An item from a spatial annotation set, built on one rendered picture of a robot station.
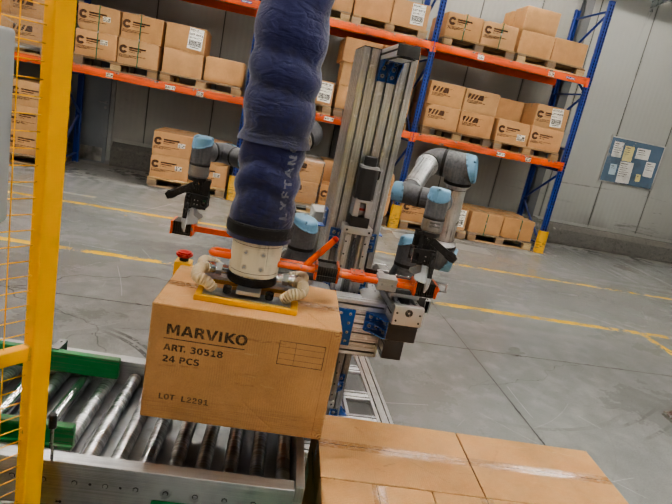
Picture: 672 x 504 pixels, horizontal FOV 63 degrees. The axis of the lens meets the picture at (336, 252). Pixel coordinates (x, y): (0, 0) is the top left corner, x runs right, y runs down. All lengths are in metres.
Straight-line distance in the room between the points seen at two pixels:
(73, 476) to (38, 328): 0.54
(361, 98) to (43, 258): 1.54
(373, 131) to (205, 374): 1.31
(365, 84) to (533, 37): 7.57
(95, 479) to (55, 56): 1.21
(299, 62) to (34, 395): 1.18
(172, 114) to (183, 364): 8.73
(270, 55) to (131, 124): 8.85
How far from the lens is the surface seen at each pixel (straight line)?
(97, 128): 10.61
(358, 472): 2.10
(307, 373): 1.83
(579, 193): 12.13
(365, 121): 2.53
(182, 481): 1.88
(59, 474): 1.96
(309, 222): 2.38
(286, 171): 1.77
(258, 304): 1.82
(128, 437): 2.10
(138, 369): 2.46
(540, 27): 10.03
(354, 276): 1.91
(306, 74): 1.74
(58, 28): 1.46
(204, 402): 1.91
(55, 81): 1.46
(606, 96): 12.14
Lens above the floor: 1.75
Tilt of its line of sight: 14 degrees down
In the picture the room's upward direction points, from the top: 12 degrees clockwise
